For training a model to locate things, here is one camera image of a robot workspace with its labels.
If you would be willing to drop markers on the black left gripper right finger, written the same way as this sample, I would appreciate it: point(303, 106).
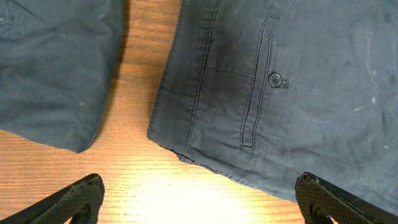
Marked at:
point(321, 202)

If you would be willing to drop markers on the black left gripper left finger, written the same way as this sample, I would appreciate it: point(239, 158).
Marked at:
point(77, 203)

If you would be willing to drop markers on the dark blue shorts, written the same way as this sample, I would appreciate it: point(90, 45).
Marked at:
point(263, 90)
point(58, 59)

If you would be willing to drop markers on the folded dark blue shorts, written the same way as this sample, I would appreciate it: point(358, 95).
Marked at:
point(58, 59)

